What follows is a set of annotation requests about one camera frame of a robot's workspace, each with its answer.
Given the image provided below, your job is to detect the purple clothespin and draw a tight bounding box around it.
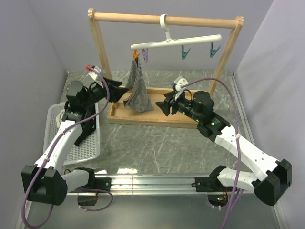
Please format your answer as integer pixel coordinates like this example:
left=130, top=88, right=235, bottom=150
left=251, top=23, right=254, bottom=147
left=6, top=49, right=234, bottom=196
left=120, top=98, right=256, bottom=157
left=142, top=49, right=149, bottom=63

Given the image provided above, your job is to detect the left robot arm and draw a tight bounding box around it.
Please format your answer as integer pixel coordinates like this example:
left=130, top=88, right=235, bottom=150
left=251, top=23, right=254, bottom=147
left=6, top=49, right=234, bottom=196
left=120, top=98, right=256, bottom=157
left=21, top=78, right=128, bottom=206

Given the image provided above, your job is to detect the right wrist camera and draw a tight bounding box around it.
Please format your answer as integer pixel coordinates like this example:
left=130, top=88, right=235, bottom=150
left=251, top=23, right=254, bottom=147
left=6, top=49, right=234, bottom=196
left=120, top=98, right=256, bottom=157
left=173, top=76, right=189, bottom=101

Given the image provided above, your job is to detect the aluminium mounting rail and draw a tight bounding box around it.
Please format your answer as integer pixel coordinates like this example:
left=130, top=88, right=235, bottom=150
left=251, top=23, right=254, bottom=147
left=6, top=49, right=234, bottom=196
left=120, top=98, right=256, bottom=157
left=66, top=173, right=251, bottom=196

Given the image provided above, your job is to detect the white plastic basket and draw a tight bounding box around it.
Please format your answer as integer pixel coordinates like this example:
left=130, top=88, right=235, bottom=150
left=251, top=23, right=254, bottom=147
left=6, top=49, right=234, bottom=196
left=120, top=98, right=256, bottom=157
left=43, top=103, right=101, bottom=166

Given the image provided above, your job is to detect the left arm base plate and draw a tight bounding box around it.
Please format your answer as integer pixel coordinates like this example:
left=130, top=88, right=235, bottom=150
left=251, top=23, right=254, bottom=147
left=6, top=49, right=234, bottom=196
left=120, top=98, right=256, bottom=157
left=90, top=177, right=112, bottom=191

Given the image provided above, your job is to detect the black underwear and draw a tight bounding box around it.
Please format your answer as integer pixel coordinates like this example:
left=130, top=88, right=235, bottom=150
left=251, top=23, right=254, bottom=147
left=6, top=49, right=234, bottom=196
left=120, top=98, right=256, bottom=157
left=74, top=104, right=96, bottom=146

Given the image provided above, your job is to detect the white plastic hanger bar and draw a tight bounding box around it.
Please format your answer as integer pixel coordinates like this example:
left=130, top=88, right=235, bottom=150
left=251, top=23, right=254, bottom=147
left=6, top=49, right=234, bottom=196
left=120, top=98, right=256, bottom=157
left=130, top=14, right=222, bottom=50

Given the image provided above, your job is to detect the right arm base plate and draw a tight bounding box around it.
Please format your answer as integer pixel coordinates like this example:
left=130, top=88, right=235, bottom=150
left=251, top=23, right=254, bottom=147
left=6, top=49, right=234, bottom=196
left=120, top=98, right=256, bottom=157
left=191, top=177, right=214, bottom=192

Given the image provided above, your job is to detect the orange clothespin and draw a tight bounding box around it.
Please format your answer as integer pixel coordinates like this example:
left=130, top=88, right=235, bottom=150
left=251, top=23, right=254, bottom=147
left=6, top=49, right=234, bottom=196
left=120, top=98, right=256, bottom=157
left=133, top=50, right=140, bottom=60

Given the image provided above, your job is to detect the light teal clothespin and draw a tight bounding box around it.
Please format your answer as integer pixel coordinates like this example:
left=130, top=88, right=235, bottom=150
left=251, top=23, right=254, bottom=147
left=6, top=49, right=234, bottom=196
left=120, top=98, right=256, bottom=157
left=209, top=42, right=221, bottom=58

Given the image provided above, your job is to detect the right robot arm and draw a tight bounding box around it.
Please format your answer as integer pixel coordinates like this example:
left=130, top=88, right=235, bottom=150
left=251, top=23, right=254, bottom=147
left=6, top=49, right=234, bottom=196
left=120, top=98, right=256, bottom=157
left=155, top=91, right=292, bottom=206

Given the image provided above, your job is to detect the grey striped boxer underwear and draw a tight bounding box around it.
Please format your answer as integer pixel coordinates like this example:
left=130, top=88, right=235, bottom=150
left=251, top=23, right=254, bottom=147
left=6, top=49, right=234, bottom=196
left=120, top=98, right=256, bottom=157
left=123, top=58, right=154, bottom=113

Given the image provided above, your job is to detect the white cloth garment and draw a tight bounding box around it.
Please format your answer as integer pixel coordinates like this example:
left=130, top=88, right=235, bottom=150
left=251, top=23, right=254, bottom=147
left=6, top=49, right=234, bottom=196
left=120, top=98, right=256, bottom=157
left=55, top=110, right=65, bottom=129

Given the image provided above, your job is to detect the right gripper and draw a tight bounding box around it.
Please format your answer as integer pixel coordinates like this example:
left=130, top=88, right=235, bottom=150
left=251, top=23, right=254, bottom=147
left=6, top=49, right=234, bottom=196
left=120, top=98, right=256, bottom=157
left=155, top=89, right=202, bottom=123

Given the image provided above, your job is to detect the wooden hanging rack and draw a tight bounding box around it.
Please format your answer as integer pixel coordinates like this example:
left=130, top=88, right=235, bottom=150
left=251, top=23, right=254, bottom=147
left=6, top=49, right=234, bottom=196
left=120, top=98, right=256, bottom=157
left=87, top=8, right=244, bottom=130

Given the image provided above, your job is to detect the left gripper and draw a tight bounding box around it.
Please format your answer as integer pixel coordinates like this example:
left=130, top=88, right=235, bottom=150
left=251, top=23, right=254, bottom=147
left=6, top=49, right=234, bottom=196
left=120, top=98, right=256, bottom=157
left=82, top=76, right=129, bottom=108

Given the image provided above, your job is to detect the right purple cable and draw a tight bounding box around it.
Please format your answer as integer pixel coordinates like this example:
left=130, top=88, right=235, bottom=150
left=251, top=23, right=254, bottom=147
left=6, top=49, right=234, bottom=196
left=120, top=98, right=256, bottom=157
left=177, top=77, right=244, bottom=229

